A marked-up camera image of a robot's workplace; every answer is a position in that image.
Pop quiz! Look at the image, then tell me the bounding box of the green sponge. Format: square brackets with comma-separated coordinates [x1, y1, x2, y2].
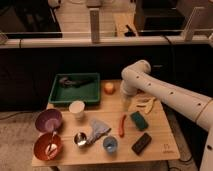
[130, 111, 148, 131]

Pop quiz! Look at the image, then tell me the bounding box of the white post left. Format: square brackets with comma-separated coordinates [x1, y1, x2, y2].
[89, 8, 100, 43]

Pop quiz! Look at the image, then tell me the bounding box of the white paper cup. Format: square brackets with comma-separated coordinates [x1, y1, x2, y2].
[69, 101, 85, 120]

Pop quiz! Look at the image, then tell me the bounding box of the black brush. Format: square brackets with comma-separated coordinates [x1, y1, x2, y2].
[59, 77, 92, 88]

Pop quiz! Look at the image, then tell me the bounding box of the black object on floor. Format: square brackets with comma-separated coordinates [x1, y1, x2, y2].
[124, 25, 136, 37]

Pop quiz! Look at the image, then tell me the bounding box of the small metal cup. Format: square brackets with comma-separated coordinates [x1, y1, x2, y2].
[74, 132, 87, 148]

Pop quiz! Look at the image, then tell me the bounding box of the blue cup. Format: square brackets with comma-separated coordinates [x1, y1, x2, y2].
[103, 136, 118, 153]

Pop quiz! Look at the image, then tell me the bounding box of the white post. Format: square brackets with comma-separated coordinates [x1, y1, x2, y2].
[89, 8, 100, 43]
[182, 6, 205, 41]

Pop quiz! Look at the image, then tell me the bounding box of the orange fruit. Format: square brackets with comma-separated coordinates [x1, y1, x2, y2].
[104, 82, 115, 95]

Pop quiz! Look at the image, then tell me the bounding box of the red bowl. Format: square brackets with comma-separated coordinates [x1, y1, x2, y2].
[34, 133, 63, 161]

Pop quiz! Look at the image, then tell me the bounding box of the green plastic tray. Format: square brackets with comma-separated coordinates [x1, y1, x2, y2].
[48, 73, 101, 106]

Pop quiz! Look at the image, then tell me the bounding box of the purple bowl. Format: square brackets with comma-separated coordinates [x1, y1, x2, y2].
[35, 109, 62, 133]

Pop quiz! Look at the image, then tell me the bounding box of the white post right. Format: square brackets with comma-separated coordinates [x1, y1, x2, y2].
[182, 6, 205, 41]

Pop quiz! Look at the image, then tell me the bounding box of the white horizontal rail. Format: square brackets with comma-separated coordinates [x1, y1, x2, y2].
[0, 35, 213, 49]

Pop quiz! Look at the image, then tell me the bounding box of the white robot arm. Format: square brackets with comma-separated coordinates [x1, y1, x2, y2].
[120, 60, 213, 171]

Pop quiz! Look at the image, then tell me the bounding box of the blue grey cloth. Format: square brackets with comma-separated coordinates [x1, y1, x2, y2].
[87, 119, 111, 145]

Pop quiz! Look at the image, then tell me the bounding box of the white spoon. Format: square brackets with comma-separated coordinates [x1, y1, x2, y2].
[46, 131, 57, 156]

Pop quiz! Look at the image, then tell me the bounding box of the black rectangular block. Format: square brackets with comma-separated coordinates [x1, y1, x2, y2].
[131, 133, 152, 155]

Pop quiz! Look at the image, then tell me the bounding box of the wooden table board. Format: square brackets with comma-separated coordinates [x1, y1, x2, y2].
[32, 80, 180, 167]

